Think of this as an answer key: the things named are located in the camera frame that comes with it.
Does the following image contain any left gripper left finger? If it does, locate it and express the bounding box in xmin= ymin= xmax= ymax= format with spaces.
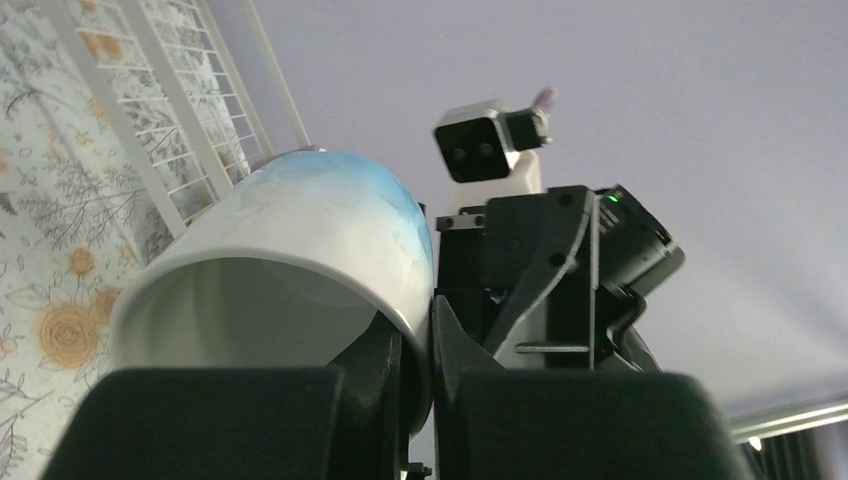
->
xmin=44 ymin=315 xmax=403 ymax=479

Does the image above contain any white and blue cup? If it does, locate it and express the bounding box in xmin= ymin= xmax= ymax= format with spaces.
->
xmin=109 ymin=152 xmax=434 ymax=435

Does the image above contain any white wire dish rack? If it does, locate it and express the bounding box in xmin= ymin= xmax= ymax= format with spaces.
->
xmin=37 ymin=1 xmax=312 ymax=238

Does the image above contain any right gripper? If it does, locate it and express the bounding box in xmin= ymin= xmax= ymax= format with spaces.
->
xmin=435 ymin=185 xmax=685 ymax=371

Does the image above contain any mauve cup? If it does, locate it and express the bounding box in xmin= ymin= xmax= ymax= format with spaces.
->
xmin=250 ymin=145 xmax=327 ymax=173

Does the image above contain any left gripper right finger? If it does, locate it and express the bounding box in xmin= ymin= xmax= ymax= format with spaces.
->
xmin=430 ymin=296 xmax=752 ymax=479

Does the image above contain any floral table mat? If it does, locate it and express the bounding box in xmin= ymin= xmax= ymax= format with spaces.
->
xmin=1 ymin=1 xmax=258 ymax=479

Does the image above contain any right aluminium frame post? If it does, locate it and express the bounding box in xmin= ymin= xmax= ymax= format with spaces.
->
xmin=730 ymin=395 xmax=847 ymax=443

